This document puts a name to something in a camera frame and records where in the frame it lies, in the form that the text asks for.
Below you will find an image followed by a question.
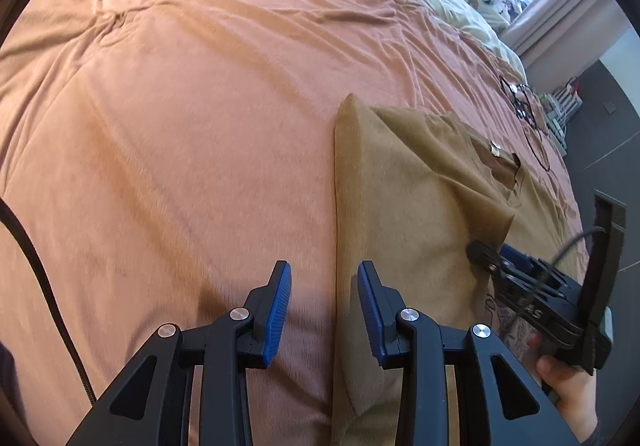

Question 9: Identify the orange blanket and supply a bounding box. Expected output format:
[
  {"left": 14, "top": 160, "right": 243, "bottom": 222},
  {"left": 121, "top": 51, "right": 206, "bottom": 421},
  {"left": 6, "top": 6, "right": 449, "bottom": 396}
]
[{"left": 0, "top": 0, "right": 583, "bottom": 446}]

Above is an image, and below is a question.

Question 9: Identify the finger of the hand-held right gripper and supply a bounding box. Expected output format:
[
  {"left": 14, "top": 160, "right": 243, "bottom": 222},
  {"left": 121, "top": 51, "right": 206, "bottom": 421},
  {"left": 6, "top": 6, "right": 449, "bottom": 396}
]
[{"left": 466, "top": 240, "right": 556, "bottom": 293}]

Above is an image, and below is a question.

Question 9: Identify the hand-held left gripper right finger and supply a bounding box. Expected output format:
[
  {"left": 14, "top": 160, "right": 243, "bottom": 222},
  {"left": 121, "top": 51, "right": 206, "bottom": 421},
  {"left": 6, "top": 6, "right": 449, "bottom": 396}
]
[{"left": 357, "top": 261, "right": 581, "bottom": 446}]

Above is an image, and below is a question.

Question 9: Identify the black cable bundle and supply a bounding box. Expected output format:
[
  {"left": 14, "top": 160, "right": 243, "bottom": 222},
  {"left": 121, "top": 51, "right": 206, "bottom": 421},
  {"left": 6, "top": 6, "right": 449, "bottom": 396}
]
[{"left": 499, "top": 74, "right": 551, "bottom": 171}]

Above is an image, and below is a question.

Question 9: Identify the white wire drying rack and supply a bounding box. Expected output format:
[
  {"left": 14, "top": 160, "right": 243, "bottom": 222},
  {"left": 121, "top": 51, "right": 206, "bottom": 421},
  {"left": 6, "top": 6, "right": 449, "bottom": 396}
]
[{"left": 545, "top": 78, "right": 583, "bottom": 151}]

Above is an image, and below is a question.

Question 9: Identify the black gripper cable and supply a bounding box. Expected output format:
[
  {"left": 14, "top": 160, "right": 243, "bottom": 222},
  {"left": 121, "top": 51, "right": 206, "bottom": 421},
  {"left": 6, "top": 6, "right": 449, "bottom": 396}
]
[
  {"left": 550, "top": 227, "right": 608, "bottom": 273},
  {"left": 0, "top": 200, "right": 97, "bottom": 404}
]

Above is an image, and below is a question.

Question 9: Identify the person's right forearm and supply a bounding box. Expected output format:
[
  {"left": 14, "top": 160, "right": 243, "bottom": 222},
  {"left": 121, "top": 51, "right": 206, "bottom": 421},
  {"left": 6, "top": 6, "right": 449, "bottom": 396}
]
[{"left": 575, "top": 427, "right": 613, "bottom": 446}]

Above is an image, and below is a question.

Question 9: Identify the pink curtain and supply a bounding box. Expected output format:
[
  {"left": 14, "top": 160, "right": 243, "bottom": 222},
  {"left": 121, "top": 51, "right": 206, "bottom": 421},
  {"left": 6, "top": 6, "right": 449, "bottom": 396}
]
[{"left": 500, "top": 0, "right": 631, "bottom": 91}]

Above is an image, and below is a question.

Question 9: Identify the person's right hand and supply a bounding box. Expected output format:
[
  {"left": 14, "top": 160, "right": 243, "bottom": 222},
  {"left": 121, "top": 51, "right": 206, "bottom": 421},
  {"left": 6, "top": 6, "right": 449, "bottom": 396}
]
[{"left": 525, "top": 331, "right": 598, "bottom": 437}]

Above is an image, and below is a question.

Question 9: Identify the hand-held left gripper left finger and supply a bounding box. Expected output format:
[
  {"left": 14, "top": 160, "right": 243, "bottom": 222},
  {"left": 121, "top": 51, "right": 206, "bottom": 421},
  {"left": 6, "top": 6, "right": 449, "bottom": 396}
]
[{"left": 67, "top": 261, "right": 292, "bottom": 446}]

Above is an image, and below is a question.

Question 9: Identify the cream bear print quilt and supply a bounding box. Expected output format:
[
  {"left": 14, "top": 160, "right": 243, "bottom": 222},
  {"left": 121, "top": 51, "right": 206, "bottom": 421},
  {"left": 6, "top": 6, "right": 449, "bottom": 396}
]
[{"left": 260, "top": 0, "right": 528, "bottom": 76}]

